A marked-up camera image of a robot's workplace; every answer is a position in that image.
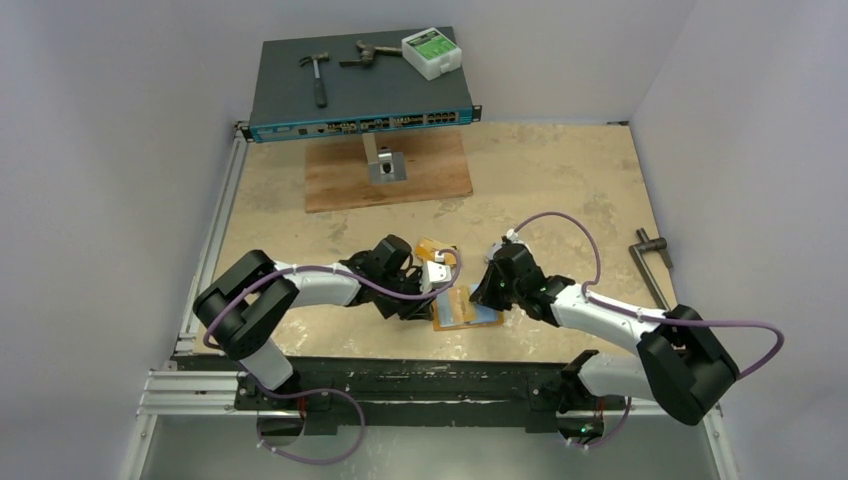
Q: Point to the wooden board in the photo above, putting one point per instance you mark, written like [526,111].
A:
[336,175]

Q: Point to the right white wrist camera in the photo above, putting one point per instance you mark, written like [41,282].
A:
[511,237]

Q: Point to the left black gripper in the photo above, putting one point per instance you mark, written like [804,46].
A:
[415,309]

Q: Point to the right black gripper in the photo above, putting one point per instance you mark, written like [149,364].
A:
[494,283]

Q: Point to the blue network switch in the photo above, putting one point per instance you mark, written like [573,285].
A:
[389,96]

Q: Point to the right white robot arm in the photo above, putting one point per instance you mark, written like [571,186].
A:
[674,359]

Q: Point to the metal post bracket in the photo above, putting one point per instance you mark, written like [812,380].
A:
[384,165]

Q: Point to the white green electrical box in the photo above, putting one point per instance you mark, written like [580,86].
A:
[431,53]

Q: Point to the single gold card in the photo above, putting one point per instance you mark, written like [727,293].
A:
[460,307]

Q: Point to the orange leather card holder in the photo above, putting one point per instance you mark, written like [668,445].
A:
[485,316]

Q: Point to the grey metal crank handle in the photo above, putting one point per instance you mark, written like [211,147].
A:
[645,245]

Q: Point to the claw hammer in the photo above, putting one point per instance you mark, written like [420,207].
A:
[319,89]

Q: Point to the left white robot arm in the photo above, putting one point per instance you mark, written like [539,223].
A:
[243,307]

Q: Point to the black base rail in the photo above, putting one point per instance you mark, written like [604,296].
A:
[327,393]

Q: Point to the rusty pliers tool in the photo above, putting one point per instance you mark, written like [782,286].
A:
[368,53]

